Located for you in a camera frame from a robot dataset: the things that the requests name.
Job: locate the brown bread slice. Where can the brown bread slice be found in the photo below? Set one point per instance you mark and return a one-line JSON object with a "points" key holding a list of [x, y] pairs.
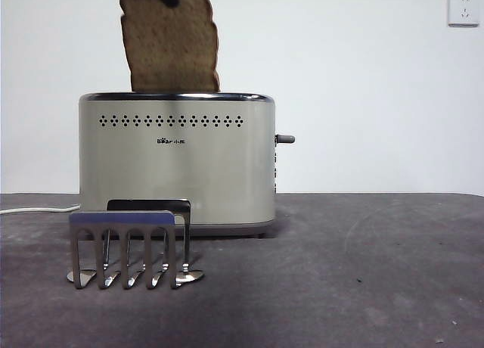
{"points": [[170, 49]]}

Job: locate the cream two-slot toaster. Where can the cream two-slot toaster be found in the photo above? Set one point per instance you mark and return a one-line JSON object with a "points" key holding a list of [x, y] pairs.
{"points": [[177, 174]]}

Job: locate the grey toaster lever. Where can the grey toaster lever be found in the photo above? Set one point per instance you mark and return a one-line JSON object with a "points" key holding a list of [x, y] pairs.
{"points": [[286, 138]]}

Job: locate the steel toast rack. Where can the steel toast rack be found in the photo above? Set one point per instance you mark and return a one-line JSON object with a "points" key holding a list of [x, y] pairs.
{"points": [[121, 219]]}

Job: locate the white wall socket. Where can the white wall socket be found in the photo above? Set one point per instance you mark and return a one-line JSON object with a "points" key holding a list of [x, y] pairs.
{"points": [[463, 9]]}

